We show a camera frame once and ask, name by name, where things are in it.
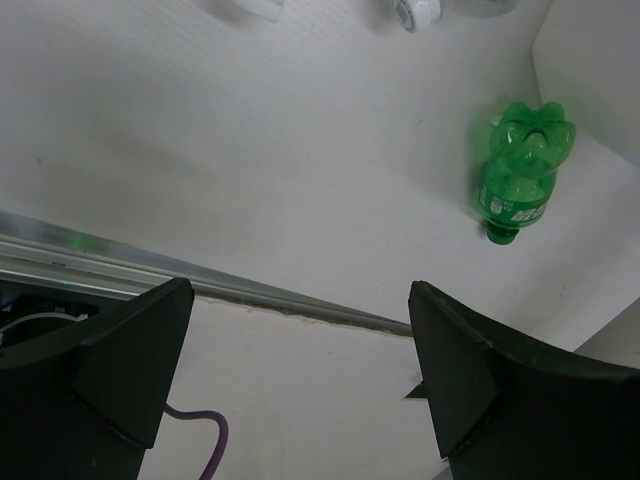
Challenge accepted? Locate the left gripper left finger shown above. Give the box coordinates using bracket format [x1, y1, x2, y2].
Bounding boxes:
[1, 278, 194, 479]

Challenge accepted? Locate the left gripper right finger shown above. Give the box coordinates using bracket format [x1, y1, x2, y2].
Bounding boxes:
[408, 281, 639, 479]

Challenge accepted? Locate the white octagonal plastic bin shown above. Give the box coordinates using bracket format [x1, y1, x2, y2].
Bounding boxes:
[532, 0, 639, 166]

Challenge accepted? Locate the green plastic bottle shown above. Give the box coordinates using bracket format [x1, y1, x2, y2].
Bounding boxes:
[478, 102, 576, 245]

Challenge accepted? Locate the clear bottle white green label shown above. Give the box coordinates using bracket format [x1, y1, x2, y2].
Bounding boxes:
[390, 0, 519, 33]

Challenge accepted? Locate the clear bottle blue label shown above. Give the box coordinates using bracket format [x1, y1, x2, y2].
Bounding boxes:
[207, 0, 285, 23]

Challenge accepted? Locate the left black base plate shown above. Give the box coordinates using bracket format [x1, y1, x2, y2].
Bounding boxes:
[1, 280, 117, 348]

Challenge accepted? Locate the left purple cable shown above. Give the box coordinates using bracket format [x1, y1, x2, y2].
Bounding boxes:
[164, 403, 231, 480]

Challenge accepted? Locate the aluminium rail bar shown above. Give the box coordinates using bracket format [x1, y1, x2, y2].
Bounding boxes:
[1, 211, 412, 338]

